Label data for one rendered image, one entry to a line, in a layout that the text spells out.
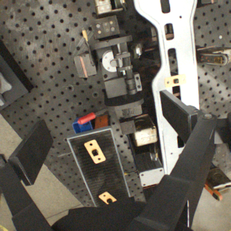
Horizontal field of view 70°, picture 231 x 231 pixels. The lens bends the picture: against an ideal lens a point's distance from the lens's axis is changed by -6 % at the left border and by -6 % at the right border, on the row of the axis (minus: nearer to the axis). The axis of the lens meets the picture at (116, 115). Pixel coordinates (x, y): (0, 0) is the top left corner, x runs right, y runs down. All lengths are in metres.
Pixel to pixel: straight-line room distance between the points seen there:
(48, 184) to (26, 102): 1.48
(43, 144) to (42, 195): 2.34
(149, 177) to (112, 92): 0.39
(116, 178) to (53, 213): 2.18
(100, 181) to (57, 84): 0.57
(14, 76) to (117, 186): 0.68
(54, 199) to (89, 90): 1.84
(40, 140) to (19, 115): 0.93
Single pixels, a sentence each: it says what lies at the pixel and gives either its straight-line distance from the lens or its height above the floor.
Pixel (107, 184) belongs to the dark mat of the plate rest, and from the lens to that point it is 0.65.
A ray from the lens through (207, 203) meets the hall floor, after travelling 3.07.
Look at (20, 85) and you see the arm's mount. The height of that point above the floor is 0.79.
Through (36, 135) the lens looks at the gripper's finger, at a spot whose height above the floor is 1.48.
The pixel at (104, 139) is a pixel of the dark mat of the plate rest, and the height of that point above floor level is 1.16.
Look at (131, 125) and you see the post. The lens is 0.60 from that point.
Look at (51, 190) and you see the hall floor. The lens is 2.44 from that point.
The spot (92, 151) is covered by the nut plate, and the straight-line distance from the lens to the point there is 0.55.
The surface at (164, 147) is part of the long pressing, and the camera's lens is 0.80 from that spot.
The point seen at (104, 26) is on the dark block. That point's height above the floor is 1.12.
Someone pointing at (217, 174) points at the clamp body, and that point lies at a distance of 1.07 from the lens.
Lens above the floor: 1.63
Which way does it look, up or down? 67 degrees down
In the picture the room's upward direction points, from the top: 169 degrees clockwise
